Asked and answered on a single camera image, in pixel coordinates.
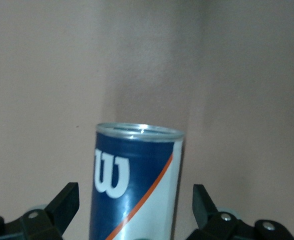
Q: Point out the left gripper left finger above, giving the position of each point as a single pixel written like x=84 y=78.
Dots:
x=61 y=207

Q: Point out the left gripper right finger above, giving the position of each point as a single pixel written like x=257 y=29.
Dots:
x=204 y=212

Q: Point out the blue white tennis ball can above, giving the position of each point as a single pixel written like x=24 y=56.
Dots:
x=136 y=175

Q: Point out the brown table mat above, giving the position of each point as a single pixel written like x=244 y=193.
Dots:
x=61 y=75

